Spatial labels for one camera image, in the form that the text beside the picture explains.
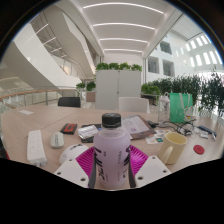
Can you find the open booklet brown cover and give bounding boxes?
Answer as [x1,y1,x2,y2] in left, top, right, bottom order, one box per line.
[120,114,157,140]

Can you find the green tote bag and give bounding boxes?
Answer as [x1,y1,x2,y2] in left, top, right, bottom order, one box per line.
[169,92,194,124]

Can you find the ceiling light strips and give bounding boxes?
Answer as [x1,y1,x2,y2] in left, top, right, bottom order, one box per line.
[82,1,166,54]

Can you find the black notebook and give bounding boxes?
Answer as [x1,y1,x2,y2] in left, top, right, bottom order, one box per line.
[80,123,103,144]

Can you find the black tangled cables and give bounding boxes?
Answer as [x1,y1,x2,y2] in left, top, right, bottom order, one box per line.
[159,120,196,137]

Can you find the white power strip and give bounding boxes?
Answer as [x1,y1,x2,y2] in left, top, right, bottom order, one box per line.
[26,129,48,168]

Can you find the white chair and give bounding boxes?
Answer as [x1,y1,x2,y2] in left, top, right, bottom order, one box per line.
[118,96,151,114]

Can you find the silver foil packet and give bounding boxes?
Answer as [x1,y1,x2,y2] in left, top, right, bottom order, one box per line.
[77,124,100,140]

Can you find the colourful sticker sheet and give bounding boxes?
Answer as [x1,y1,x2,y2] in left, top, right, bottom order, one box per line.
[145,129,168,145]

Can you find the brown planter with plants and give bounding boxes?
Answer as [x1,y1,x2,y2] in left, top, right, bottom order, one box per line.
[75,80,97,103]

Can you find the cream yellow mug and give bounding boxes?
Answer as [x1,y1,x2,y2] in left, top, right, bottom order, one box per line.
[158,131,188,165]

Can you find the red and black small box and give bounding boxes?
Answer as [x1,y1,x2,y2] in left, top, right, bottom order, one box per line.
[59,122,78,135]

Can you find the flat round red coaster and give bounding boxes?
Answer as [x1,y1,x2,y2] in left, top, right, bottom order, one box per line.
[193,144,206,155]

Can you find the black pouch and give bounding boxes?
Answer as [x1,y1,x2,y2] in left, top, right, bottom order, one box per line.
[146,119,160,129]

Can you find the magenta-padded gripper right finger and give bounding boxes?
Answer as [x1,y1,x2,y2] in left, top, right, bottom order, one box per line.
[128,144,172,188]

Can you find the white cabinet with plants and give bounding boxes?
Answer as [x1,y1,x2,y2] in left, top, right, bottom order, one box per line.
[94,62,143,111]

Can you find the clear plastic water bottle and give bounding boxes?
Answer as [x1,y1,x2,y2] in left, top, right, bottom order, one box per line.
[157,92,171,124]

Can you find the black chair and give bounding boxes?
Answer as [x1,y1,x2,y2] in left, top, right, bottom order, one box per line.
[57,96,82,108]

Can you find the large white computer mouse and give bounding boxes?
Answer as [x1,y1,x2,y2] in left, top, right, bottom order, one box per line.
[59,143,90,165]

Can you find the row of green plants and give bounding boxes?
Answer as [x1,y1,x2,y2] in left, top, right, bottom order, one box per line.
[140,71,224,118]

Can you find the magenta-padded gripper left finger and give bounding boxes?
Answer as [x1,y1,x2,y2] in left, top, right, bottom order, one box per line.
[53,145,98,190]

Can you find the purple drink bottle black cap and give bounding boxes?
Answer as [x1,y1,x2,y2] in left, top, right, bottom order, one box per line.
[92,112,132,191]

